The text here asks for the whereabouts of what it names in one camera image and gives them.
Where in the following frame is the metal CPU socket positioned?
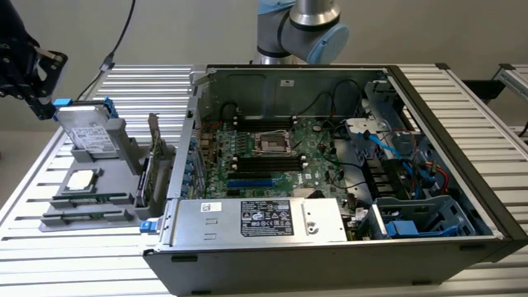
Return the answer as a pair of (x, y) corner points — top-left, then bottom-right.
(245, 129), (296, 156)

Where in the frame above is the grey drive cage blue tray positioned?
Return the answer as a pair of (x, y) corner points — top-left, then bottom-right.
(369, 194), (492, 241)

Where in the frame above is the blue case latch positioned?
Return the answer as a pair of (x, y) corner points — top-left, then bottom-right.
(138, 217), (161, 233)

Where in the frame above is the blue expansion slot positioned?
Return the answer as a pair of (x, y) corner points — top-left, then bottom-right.
(228, 178), (278, 189)

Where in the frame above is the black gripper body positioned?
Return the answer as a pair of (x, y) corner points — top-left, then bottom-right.
(0, 0), (46, 100)

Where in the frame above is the black case fan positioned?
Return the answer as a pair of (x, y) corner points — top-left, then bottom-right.
(361, 157), (418, 199)

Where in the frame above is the graphics card with bracket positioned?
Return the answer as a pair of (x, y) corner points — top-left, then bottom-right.
(134, 112), (170, 209)

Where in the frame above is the blue data wire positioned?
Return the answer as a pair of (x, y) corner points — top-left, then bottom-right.
(361, 131), (434, 199)

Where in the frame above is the grey parts rack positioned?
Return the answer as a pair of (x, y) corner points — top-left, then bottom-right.
(37, 118), (178, 232)

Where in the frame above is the black cable with plug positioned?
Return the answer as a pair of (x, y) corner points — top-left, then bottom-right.
(76, 0), (137, 100)

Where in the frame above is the silver chipset heat sink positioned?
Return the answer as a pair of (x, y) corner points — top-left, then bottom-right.
(293, 188), (325, 199)

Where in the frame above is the black power wire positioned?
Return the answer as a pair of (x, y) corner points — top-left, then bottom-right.
(296, 79), (364, 121)

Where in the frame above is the open black PC case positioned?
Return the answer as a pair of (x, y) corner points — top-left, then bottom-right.
(141, 63), (528, 297)

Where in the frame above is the aluminium frame table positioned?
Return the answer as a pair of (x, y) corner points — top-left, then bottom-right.
(460, 62), (528, 139)

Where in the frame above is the black RAM slot bank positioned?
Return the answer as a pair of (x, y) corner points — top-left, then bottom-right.
(234, 115), (298, 131)
(229, 153), (310, 173)

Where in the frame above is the green motherboard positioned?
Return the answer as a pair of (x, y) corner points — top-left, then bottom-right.
(196, 116), (360, 217)

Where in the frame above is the black expansion slot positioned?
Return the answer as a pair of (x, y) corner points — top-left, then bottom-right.
(228, 171), (273, 181)

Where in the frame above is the green RAM stick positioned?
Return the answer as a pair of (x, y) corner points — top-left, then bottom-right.
(52, 192), (128, 205)

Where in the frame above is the blue disk carrier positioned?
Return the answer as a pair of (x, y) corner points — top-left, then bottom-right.
(52, 95), (120, 120)

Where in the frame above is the silver hard disk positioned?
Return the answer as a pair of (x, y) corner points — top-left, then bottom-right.
(53, 105), (120, 155)

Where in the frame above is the silver CPU chip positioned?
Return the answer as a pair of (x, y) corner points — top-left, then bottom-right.
(64, 169), (102, 190)

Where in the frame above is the silver power supply unit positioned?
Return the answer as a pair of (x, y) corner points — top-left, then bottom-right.
(165, 197), (348, 246)

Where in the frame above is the red wire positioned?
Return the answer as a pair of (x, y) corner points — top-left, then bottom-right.
(428, 160), (450, 190)

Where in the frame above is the metal disk bay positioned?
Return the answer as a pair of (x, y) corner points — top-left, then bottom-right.
(342, 79), (422, 162)

